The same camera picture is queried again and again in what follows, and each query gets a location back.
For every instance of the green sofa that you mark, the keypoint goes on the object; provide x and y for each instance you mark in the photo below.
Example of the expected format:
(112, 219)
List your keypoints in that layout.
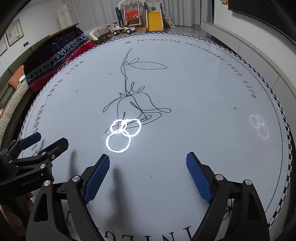
(6, 90)

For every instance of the white toy ride-on car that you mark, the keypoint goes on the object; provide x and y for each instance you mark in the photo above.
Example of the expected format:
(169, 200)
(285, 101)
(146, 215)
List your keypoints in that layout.
(117, 29)

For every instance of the yellow toy slide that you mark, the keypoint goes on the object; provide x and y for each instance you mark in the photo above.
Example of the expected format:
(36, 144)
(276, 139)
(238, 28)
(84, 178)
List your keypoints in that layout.
(156, 18)

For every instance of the red patterned blanket table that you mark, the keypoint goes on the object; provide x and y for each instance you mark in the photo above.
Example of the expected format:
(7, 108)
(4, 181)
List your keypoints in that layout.
(53, 54)

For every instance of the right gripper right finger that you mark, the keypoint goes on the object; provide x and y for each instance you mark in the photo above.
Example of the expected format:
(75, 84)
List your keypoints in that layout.
(247, 220)

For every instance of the long white tv cabinet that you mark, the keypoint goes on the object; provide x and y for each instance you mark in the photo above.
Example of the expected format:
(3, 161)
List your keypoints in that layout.
(275, 77)

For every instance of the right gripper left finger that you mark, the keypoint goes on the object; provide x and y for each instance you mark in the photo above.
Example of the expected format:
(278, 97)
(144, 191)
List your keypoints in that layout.
(47, 220)

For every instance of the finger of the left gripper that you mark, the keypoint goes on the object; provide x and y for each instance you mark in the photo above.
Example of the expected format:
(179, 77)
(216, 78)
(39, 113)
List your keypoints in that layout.
(33, 169)
(13, 149)

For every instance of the orange cushion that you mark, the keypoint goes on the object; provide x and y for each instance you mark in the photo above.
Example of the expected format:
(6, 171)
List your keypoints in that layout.
(14, 80)

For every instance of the framed wall picture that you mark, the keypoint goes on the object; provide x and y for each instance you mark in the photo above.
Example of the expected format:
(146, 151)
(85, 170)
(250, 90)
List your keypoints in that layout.
(14, 32)

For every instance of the black wall television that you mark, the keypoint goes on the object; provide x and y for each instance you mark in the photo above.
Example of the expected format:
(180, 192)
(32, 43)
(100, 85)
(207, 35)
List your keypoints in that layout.
(278, 14)

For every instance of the beige quilted sofa cover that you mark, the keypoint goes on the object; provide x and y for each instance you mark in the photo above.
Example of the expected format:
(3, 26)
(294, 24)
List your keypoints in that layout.
(11, 106)

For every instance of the white curtain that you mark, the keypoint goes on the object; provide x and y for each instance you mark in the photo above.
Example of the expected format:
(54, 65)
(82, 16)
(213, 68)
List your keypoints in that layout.
(91, 14)

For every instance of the cartoon wall stickers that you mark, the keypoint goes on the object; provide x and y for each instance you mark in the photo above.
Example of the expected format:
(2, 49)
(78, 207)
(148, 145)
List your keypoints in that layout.
(225, 2)

